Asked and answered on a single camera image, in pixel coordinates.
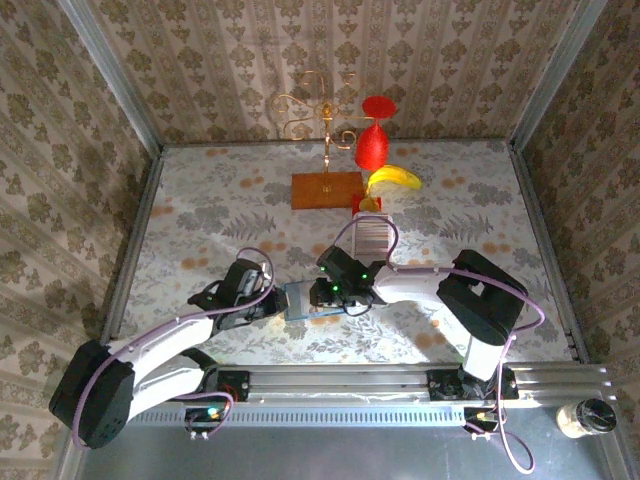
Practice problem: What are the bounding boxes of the teal card holder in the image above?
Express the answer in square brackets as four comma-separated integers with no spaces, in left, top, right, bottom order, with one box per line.
[280,280,347,323]

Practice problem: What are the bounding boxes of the white plastic lattice basket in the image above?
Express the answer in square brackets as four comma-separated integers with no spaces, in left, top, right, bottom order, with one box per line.
[351,211,396,261]

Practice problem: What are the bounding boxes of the small red and yellow toy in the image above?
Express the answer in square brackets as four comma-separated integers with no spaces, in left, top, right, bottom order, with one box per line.
[351,193,385,214]

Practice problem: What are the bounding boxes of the gold stand with wooden base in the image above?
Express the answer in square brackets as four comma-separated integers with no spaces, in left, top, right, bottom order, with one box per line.
[269,69,375,211]

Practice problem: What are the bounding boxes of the small black controller board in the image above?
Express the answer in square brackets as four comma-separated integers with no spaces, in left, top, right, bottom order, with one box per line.
[183,392,236,442]
[462,405,504,441]

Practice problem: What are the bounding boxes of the yellow banana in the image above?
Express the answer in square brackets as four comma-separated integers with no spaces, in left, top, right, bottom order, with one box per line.
[366,164,424,197]

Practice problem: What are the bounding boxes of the red plastic wine glass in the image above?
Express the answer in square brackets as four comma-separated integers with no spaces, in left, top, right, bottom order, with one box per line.
[353,95,398,171]

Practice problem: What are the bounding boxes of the glass jar with black lid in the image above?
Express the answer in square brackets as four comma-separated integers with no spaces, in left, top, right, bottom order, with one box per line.
[555,398,618,440]

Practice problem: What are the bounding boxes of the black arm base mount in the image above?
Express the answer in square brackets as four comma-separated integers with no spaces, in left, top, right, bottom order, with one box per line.
[426,366,520,402]
[199,368,251,403]

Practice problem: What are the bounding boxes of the aluminium mounting rail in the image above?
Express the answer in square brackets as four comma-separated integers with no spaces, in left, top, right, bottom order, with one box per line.
[199,363,614,406]

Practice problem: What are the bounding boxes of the grey slotted cable duct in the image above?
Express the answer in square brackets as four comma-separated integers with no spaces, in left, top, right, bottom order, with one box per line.
[134,403,466,427]

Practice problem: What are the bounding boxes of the aluminium table side rail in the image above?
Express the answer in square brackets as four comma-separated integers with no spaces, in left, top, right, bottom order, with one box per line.
[507,142,591,364]
[93,148,165,351]

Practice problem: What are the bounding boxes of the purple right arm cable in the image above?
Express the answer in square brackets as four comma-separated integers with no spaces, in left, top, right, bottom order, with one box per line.
[333,214,547,474]

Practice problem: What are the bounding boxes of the aluminium frame post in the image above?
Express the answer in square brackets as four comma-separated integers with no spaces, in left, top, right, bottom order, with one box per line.
[57,0,164,154]
[509,0,609,149]

